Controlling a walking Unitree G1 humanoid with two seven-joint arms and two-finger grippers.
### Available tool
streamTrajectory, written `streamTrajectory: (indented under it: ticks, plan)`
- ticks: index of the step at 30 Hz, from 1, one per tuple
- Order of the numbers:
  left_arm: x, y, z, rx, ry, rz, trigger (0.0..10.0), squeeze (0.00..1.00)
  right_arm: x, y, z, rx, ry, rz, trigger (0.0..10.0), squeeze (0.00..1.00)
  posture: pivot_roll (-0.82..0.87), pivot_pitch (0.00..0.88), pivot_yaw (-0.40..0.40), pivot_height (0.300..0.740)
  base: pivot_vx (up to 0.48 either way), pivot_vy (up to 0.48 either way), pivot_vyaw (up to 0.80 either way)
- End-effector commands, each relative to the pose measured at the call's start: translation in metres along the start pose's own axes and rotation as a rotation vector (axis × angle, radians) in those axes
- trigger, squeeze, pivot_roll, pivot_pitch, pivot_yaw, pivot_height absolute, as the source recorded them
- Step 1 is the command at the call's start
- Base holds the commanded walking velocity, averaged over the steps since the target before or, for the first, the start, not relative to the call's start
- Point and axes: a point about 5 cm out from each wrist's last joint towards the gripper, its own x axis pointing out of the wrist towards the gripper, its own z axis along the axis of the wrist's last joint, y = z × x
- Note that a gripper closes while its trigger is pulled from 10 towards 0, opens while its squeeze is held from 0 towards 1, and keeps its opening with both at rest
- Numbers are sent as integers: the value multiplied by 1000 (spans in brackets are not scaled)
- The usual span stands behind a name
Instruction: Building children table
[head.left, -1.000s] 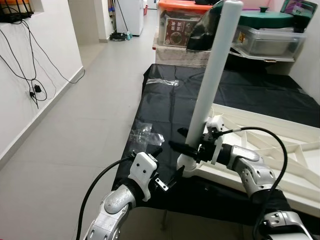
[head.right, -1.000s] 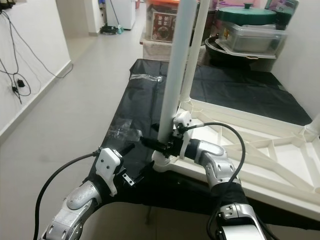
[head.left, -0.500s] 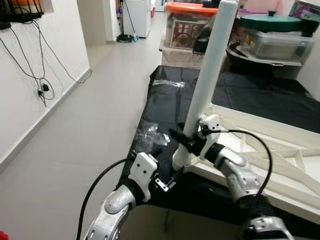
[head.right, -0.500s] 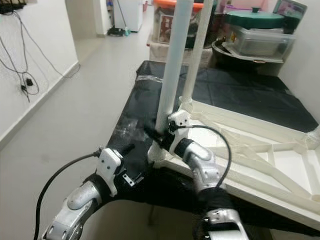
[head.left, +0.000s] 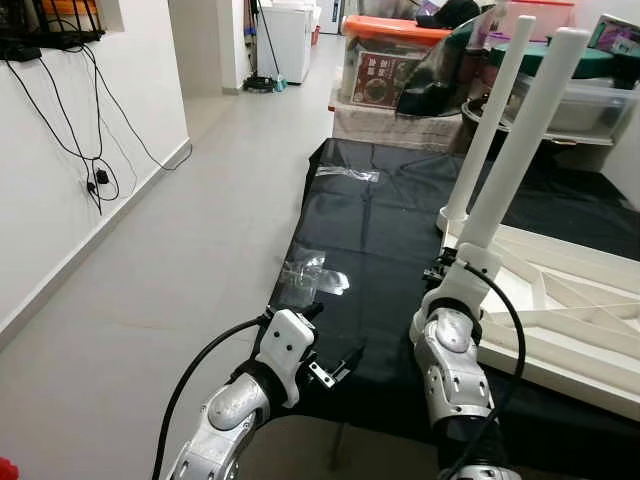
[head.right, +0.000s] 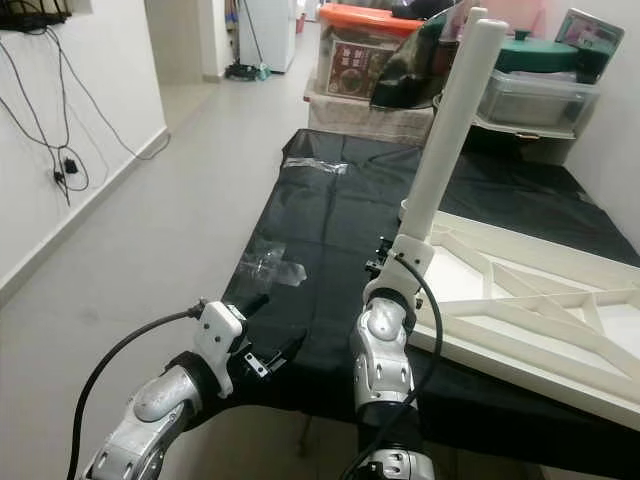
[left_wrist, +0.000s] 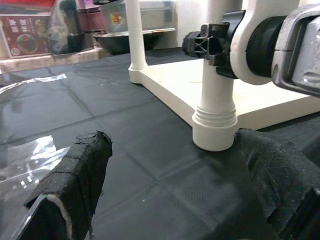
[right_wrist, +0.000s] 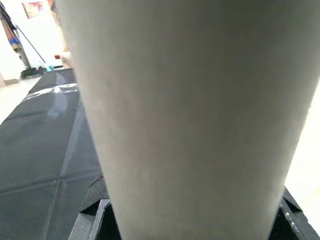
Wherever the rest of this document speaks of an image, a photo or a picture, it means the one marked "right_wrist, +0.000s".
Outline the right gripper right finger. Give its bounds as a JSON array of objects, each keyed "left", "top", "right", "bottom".
[{"left": 271, "top": 187, "right": 320, "bottom": 240}]

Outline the white plastic table leg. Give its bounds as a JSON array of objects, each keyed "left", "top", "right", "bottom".
[{"left": 53, "top": 0, "right": 320, "bottom": 240}]

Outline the black tablecloth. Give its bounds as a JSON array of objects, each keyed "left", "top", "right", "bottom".
[{"left": 0, "top": 67, "right": 111, "bottom": 240}]

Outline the brown broom stick blue tape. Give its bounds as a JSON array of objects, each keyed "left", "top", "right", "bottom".
[{"left": 0, "top": 4, "right": 30, "bottom": 67}]

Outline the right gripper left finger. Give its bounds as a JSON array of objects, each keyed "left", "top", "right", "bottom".
[{"left": 68, "top": 173, "right": 123, "bottom": 240}]

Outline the red wall picture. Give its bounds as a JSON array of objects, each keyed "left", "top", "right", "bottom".
[{"left": 21, "top": 1, "right": 45, "bottom": 19}]

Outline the mop head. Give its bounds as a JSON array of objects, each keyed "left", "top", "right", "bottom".
[{"left": 19, "top": 64, "right": 55, "bottom": 77}]

